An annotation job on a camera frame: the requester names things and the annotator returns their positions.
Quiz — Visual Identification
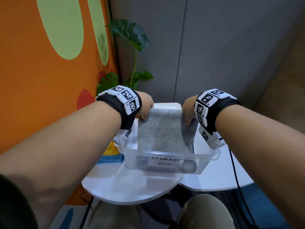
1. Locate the person's right hand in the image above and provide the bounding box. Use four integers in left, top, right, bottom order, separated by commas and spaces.
181, 95, 199, 126

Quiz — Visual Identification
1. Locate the person's left hand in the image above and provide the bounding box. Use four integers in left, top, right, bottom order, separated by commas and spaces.
136, 91, 155, 121

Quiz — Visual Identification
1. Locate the yellow towel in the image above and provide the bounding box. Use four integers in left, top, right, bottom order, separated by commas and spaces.
102, 142, 121, 156

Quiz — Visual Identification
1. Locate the clear plastic storage box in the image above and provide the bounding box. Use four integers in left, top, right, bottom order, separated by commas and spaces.
118, 103, 221, 176

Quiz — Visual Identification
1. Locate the blue towel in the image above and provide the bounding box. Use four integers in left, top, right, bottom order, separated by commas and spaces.
98, 154, 125, 164

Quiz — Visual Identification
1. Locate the person's right forearm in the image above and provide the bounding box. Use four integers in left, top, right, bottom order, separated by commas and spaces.
215, 105, 305, 229

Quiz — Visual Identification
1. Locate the person's left forearm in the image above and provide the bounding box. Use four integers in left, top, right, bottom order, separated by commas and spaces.
0, 100, 122, 229

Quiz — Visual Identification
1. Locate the person's right leg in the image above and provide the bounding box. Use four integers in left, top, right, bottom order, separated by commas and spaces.
176, 194, 236, 229

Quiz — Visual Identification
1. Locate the person's leg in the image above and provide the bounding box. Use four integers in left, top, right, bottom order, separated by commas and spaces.
87, 200, 142, 229
176, 194, 236, 229

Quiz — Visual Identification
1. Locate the person's left leg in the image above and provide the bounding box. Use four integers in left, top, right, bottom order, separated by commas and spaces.
87, 200, 142, 229

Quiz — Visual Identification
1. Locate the black left wristband with markers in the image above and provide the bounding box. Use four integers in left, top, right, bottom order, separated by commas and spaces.
96, 85, 143, 130

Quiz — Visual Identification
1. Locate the black wristband with markers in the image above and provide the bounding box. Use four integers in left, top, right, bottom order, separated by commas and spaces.
194, 89, 242, 135
96, 85, 143, 130

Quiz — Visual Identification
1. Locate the black right wristband with markers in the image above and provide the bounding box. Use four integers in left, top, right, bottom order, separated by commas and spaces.
194, 89, 242, 135

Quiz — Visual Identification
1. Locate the green leafy plant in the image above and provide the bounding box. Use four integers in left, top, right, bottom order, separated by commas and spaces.
96, 19, 154, 95

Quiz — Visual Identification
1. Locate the dark green shirt sleeve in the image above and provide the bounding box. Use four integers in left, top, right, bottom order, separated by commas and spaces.
0, 174, 38, 229

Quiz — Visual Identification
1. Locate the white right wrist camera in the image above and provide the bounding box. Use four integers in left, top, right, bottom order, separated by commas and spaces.
198, 125, 226, 150

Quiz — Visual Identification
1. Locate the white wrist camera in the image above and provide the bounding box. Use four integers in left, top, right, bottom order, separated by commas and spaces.
112, 127, 134, 147
198, 125, 226, 150

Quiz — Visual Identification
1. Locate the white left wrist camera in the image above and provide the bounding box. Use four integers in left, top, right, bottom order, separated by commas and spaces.
112, 127, 134, 147

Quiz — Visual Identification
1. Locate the black right camera cable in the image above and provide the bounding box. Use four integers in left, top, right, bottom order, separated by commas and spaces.
228, 148, 258, 229

